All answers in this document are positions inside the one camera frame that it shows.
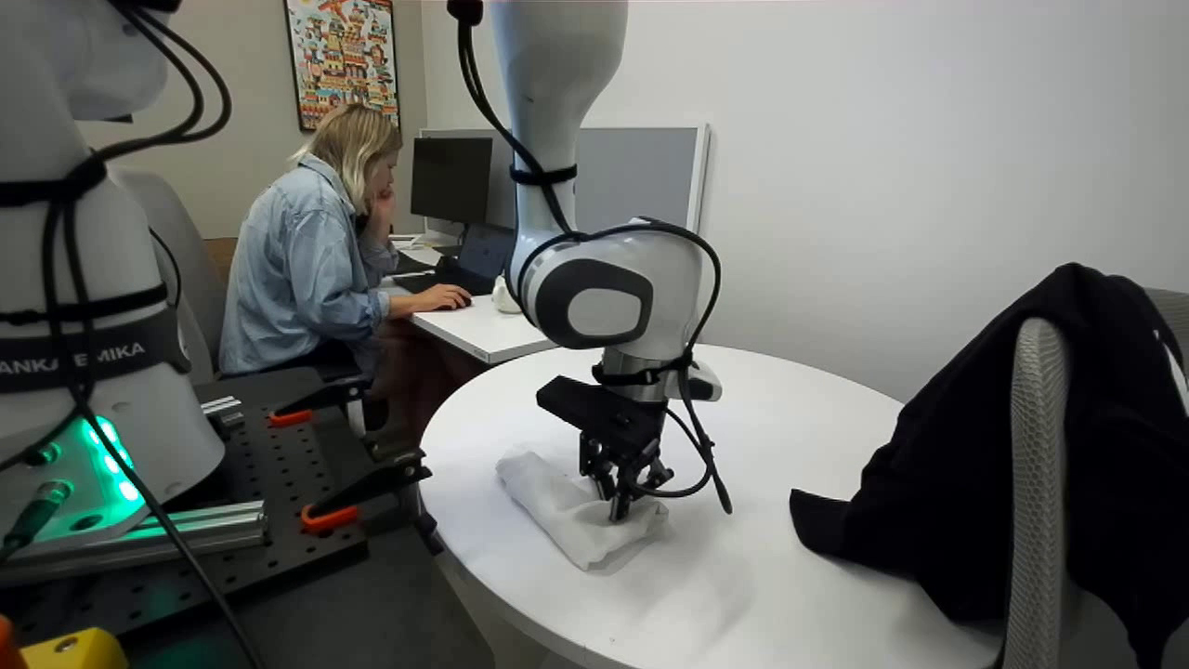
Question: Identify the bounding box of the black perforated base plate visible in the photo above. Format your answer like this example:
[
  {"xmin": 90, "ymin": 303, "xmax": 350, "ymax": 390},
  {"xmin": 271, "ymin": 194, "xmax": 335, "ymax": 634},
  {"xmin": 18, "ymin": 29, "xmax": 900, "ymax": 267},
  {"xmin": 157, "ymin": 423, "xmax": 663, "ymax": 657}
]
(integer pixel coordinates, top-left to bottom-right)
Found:
[{"xmin": 0, "ymin": 368, "xmax": 429, "ymax": 634}]

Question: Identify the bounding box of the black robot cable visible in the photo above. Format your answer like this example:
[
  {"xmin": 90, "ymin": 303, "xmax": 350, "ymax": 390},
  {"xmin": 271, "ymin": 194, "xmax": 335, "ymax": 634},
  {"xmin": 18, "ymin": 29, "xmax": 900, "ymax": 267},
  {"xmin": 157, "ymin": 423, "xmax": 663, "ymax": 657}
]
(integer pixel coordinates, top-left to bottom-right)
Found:
[{"xmin": 444, "ymin": 0, "xmax": 736, "ymax": 517}]

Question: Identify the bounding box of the black jacket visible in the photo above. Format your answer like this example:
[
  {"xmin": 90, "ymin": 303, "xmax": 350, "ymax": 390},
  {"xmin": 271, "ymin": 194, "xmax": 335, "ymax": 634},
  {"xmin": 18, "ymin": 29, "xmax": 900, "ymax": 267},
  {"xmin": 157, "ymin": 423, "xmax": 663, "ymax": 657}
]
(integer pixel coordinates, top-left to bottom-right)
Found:
[{"xmin": 786, "ymin": 260, "xmax": 1189, "ymax": 669}]

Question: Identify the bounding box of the white towel with red stripes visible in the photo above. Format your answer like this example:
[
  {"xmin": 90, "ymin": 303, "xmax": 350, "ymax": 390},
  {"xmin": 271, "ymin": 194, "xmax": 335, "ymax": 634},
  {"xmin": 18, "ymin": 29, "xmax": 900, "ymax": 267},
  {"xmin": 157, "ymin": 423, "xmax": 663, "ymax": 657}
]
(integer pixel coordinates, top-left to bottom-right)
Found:
[{"xmin": 492, "ymin": 446, "xmax": 672, "ymax": 571}]

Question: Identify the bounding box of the black clamp with orange tip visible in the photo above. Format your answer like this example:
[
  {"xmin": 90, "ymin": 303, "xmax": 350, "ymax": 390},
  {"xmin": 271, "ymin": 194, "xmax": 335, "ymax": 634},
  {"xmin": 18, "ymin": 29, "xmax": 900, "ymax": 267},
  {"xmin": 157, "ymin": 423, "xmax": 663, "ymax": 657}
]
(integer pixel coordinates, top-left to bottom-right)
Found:
[
  {"xmin": 265, "ymin": 374, "xmax": 374, "ymax": 436},
  {"xmin": 298, "ymin": 451, "xmax": 433, "ymax": 540}
]

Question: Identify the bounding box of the black computer monitor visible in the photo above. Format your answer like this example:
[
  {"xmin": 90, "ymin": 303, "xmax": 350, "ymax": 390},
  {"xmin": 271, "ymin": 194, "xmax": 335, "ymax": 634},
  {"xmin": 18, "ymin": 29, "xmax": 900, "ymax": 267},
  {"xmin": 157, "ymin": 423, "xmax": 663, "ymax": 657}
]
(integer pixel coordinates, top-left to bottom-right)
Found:
[{"xmin": 409, "ymin": 131, "xmax": 499, "ymax": 233}]

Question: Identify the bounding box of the yellow box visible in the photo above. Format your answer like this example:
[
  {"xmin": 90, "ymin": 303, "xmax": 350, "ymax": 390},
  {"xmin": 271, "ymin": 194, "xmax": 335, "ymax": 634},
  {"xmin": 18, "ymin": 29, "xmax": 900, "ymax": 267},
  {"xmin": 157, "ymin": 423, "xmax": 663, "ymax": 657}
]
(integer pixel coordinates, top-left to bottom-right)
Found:
[{"xmin": 16, "ymin": 625, "xmax": 135, "ymax": 669}]

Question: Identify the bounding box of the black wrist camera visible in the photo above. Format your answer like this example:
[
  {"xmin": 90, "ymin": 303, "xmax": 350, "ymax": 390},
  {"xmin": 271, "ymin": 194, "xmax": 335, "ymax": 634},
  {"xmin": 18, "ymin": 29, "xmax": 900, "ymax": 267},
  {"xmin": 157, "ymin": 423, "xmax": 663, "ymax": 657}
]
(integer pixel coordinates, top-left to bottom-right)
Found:
[{"xmin": 531, "ymin": 371, "xmax": 623, "ymax": 431}]

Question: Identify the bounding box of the grey office chair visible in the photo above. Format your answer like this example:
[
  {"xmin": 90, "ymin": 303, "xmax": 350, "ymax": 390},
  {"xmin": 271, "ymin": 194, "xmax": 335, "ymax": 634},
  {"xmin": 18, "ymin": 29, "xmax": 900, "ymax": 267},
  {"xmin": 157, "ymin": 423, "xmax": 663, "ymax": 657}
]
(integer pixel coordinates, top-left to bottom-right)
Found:
[{"xmin": 998, "ymin": 313, "xmax": 1072, "ymax": 669}]

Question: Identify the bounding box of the colourful wall poster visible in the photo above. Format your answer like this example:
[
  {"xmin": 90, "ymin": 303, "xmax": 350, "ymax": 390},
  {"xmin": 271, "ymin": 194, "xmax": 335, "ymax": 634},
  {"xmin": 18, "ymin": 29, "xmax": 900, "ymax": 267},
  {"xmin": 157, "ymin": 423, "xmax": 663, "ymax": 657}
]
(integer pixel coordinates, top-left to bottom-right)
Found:
[{"xmin": 277, "ymin": 0, "xmax": 405, "ymax": 136}]

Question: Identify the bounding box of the grey desk chair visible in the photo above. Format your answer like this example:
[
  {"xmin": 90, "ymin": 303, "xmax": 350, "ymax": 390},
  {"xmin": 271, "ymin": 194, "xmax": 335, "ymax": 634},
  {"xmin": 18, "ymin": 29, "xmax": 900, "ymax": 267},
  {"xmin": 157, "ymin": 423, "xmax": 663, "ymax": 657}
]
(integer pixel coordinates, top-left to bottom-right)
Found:
[{"xmin": 122, "ymin": 169, "xmax": 227, "ymax": 374}]

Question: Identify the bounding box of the blonde person in blue shirt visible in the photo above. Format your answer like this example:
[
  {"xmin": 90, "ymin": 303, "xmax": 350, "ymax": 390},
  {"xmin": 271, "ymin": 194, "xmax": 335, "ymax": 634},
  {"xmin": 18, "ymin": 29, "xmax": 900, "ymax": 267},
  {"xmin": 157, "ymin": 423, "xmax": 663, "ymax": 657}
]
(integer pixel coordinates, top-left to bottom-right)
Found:
[{"xmin": 220, "ymin": 104, "xmax": 476, "ymax": 439}]

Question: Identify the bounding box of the aluminium rail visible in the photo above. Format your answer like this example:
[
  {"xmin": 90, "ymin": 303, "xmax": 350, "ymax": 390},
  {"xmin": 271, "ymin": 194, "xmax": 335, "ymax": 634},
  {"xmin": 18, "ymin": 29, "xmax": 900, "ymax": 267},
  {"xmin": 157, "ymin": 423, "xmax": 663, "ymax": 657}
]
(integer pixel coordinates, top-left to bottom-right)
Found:
[{"xmin": 0, "ymin": 494, "xmax": 271, "ymax": 588}]

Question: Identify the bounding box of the grey partition panel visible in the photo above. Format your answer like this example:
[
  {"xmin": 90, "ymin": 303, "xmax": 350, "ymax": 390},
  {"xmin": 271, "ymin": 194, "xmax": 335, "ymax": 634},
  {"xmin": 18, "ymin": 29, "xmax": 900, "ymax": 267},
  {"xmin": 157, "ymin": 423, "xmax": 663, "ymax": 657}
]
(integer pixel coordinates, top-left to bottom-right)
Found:
[{"xmin": 490, "ymin": 124, "xmax": 714, "ymax": 236}]

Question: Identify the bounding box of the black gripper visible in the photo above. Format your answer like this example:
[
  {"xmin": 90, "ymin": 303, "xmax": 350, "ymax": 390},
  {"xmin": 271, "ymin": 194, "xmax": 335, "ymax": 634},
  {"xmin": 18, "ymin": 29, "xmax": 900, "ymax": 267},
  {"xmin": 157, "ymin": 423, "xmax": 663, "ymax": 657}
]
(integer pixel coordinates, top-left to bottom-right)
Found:
[{"xmin": 573, "ymin": 395, "xmax": 681, "ymax": 525}]

